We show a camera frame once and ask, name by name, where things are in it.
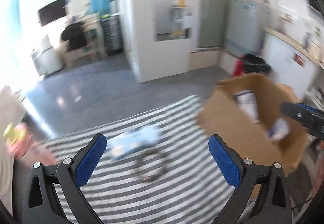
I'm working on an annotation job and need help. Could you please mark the blue tissue packet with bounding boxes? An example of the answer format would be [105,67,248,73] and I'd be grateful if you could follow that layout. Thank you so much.
[106,125,162,161]

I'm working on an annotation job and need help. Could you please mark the grey checkered tablecloth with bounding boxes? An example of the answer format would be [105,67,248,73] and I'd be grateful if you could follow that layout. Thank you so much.
[38,95,254,224]

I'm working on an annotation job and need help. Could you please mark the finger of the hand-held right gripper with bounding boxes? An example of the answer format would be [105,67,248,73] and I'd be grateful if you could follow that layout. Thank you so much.
[281,102,324,141]
[297,103,324,119]

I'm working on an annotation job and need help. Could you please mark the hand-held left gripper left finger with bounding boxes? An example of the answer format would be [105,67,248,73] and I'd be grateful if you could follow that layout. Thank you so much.
[23,133,107,224]

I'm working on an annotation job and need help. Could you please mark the white vanity desk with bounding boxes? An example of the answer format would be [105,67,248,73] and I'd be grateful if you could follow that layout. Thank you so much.
[83,11,108,59]

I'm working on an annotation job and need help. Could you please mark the grey drawer unit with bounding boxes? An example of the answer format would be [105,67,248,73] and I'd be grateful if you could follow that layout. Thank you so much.
[101,14,124,56]

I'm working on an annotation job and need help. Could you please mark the round white mirror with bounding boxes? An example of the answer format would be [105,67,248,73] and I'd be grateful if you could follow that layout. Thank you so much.
[69,0,91,16]

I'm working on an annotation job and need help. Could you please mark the white mini fridge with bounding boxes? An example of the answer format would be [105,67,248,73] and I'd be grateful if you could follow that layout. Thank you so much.
[38,35,63,75]

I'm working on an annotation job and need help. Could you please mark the brown bead bracelet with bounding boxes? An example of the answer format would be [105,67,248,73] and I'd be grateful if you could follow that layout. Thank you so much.
[134,147,171,183]

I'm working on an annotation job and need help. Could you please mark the white star plush toy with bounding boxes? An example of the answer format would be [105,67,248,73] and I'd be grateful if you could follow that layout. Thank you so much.
[267,118,291,141]

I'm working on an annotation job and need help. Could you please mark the black bag on chair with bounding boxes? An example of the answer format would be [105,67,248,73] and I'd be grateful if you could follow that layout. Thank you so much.
[61,22,88,50]

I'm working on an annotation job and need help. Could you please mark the white side cabinet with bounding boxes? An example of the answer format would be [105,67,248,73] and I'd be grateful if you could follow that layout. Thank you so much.
[262,26,322,98]

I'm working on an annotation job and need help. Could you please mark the white sofa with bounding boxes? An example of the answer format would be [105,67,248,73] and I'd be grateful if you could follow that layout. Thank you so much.
[0,86,28,214]

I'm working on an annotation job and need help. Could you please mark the patterned tissue pack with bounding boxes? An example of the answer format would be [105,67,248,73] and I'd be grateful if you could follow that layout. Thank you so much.
[233,90,261,124]

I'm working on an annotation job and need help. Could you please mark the pink water bottle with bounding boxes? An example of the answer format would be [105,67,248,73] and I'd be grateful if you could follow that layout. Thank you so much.
[4,123,59,166]

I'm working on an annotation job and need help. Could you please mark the white wardrobe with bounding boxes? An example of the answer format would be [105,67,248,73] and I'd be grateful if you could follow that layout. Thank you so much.
[119,0,201,83]

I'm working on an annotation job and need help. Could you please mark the grey tall fridge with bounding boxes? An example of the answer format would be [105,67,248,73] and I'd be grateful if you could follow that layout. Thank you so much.
[195,0,244,50]

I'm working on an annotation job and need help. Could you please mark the black and red bag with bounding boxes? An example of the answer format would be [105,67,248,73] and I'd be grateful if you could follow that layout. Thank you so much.
[233,53,272,78]

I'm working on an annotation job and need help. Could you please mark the black television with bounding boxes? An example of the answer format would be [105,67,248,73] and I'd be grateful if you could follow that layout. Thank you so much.
[38,0,69,27]

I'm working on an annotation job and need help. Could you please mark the wooden chair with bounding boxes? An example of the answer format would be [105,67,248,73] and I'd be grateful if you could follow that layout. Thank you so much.
[62,36,100,68]

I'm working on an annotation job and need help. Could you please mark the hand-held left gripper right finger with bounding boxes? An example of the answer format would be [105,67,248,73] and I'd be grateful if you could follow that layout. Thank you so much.
[208,134,294,224]

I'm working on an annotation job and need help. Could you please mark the cardboard box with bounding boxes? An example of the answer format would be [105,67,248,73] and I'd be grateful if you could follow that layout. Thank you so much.
[195,73,310,172]

